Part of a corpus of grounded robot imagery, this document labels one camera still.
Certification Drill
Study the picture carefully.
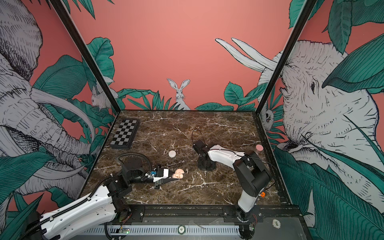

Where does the pink round disc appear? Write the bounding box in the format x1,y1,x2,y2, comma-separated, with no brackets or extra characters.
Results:
172,169,185,179

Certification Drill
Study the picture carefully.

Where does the white earbuds charging case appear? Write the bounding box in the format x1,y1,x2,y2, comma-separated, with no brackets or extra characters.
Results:
169,150,176,158

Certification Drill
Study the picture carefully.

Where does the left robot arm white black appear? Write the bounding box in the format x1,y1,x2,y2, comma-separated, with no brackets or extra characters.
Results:
19,153,184,240

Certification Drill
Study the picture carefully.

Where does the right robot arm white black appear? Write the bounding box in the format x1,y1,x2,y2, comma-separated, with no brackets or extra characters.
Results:
192,139,276,224

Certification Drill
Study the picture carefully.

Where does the black white checkerboard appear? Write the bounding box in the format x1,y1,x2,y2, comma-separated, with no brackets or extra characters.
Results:
110,119,140,150

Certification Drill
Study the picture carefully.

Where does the pink hourglass timer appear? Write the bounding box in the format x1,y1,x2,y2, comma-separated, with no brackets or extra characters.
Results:
256,144,264,152

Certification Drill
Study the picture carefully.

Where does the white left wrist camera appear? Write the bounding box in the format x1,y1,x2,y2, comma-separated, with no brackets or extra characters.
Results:
146,168,170,181

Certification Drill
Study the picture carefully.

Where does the white slotted cable duct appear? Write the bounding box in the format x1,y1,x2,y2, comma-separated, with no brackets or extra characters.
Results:
77,224,241,236

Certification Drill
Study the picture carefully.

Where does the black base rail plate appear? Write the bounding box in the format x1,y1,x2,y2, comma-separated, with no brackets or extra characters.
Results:
117,204,301,224

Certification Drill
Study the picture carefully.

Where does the black metal frame post left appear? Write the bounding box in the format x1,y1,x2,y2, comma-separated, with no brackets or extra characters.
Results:
50,0,121,114

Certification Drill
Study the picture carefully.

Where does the black metal frame post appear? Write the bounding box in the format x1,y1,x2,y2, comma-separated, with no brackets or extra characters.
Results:
50,0,121,114
256,0,317,115

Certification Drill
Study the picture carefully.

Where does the black metal frame post right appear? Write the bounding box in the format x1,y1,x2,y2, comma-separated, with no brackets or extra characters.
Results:
256,0,317,115

